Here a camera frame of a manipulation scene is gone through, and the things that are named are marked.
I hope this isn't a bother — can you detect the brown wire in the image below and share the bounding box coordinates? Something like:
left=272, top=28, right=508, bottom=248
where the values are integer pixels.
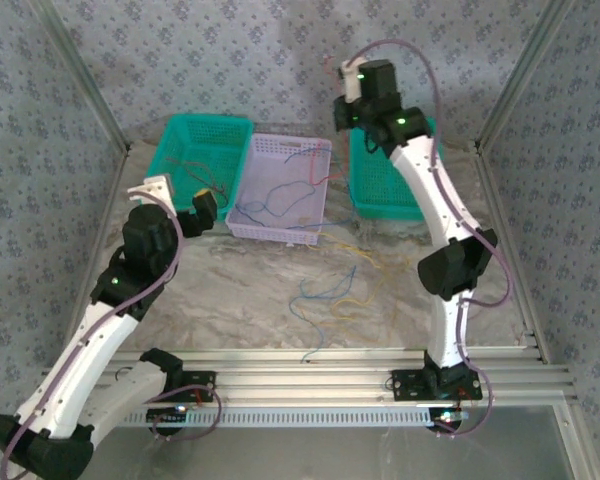
left=165, top=157, right=230, bottom=207

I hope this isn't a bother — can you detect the yellow wire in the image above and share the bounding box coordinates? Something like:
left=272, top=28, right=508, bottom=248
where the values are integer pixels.
left=299, top=252, right=414, bottom=347
left=299, top=214, right=384, bottom=274

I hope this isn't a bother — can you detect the green plastic basket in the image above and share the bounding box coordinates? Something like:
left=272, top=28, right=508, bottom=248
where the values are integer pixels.
left=139, top=113, right=256, bottom=212
left=348, top=117, right=446, bottom=222

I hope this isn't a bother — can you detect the lilac plastic basket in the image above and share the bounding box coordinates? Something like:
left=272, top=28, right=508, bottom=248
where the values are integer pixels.
left=224, top=132, right=334, bottom=246

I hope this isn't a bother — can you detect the small circuit board with LEDs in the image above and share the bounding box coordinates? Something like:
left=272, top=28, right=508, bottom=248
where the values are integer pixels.
left=146, top=406, right=191, bottom=422
left=429, top=407, right=469, bottom=429

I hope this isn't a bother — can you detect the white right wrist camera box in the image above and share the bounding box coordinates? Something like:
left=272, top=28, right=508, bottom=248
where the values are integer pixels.
left=338, top=55, right=369, bottom=104

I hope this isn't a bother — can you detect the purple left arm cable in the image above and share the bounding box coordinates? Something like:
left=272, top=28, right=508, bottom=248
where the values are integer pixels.
left=0, top=197, right=223, bottom=480

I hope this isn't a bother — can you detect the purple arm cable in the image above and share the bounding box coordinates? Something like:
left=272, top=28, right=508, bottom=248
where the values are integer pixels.
left=347, top=38, right=512, bottom=440
left=0, top=197, right=223, bottom=480

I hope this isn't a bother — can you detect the aluminium table side rail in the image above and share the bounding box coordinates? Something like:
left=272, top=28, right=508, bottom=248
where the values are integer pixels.
left=62, top=144, right=131, bottom=351
left=474, top=142, right=551, bottom=354

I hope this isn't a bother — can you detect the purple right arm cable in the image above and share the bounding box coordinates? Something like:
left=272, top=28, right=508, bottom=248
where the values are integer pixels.
left=347, top=38, right=512, bottom=440

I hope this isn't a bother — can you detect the aluminium frame post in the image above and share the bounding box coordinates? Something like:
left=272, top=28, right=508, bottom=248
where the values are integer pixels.
left=474, top=0, right=576, bottom=151
left=29, top=0, right=132, bottom=156

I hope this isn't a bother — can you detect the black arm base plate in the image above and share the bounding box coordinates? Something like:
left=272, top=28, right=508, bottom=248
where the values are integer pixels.
left=182, top=368, right=217, bottom=401
left=389, top=368, right=483, bottom=401

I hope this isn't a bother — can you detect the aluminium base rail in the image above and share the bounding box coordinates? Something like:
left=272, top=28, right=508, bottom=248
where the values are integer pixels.
left=42, top=347, right=577, bottom=407

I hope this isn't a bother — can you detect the white slotted cable duct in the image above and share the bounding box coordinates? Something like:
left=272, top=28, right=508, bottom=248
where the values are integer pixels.
left=92, top=407, right=464, bottom=430

